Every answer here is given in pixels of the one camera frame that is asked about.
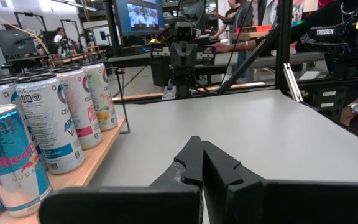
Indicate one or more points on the silver aluminium bar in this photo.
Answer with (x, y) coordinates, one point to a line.
(292, 82)

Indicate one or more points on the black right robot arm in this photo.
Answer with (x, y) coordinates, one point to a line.
(158, 65)

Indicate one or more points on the silver wristwatch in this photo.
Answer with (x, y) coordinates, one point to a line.
(357, 108)

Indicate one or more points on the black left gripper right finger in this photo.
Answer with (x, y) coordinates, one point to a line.
(291, 205)

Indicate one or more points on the white Celsius can black lid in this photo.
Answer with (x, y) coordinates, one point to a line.
(51, 124)

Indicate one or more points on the wooden workbench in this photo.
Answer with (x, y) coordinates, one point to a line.
(70, 57)

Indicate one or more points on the black monitor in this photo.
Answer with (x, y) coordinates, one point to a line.
(14, 42)

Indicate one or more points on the grey desk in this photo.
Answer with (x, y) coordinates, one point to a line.
(222, 59)

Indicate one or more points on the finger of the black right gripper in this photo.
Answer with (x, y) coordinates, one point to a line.
(178, 76)
(188, 76)

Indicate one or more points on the Celsius Peach Vibe can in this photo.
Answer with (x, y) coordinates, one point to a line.
(82, 109)

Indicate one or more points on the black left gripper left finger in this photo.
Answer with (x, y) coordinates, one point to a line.
(120, 205)

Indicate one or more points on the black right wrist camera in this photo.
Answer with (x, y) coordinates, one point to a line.
(184, 32)

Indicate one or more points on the person's hand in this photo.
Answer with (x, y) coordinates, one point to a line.
(346, 117)

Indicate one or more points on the wooden shelf black metal legs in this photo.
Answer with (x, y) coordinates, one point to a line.
(85, 171)

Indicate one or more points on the person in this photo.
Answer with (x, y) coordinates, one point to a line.
(60, 37)
(241, 15)
(337, 9)

